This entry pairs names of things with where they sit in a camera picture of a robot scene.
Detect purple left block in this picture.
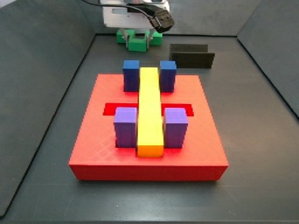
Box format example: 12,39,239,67
113,107,136,148

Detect red base board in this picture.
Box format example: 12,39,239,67
69,74,229,181

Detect purple right block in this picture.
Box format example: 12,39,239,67
163,108,188,149

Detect black L-shaped fixture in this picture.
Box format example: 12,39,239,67
169,44,215,69

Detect dark blue right block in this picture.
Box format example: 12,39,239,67
160,60,176,93

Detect green U-shaped block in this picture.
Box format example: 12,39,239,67
116,29,163,53

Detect purple block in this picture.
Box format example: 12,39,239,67
113,107,136,148
163,108,188,149

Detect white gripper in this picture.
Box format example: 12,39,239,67
99,0,169,47

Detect dark blue left block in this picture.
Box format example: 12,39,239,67
123,60,140,92

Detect yellow long bar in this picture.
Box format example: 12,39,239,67
136,67,164,158

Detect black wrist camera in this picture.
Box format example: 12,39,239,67
141,4,173,33

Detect dark blue block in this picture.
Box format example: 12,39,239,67
123,60,140,92
160,60,176,93

